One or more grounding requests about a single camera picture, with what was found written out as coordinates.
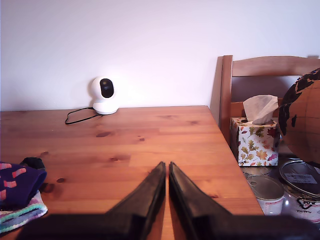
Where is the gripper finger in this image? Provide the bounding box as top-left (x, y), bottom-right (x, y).
top-left (168, 161), bottom-right (234, 240)
top-left (106, 161), bottom-right (167, 240)

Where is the purple sock with pink squares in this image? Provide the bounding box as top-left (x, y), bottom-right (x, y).
top-left (0, 162), bottom-right (48, 211)

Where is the silver tin can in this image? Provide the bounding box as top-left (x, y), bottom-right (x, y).
top-left (246, 174), bottom-right (286, 216)

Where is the leaf print tissue box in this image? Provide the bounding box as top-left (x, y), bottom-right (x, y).
top-left (229, 116), bottom-right (281, 167)

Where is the wooden chair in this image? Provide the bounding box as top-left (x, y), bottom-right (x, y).
top-left (209, 54), bottom-right (320, 148)

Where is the white tissue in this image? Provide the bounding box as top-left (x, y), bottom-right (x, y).
top-left (242, 94), bottom-right (279, 126)

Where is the small black sock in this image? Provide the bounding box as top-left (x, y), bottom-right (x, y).
top-left (19, 156), bottom-right (46, 170)

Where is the clear plastic jar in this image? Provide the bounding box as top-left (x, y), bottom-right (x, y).
top-left (279, 159), bottom-right (320, 224)

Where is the pastel tie-dye sock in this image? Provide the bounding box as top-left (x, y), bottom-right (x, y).
top-left (0, 192), bottom-right (48, 232)

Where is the cork globe with black continents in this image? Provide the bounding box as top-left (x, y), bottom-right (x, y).
top-left (278, 67), bottom-right (320, 168)

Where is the white round security camera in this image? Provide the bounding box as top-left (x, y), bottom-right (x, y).
top-left (90, 76), bottom-right (120, 116)

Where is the black security camera cable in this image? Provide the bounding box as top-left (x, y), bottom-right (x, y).
top-left (65, 106), bottom-right (101, 125)

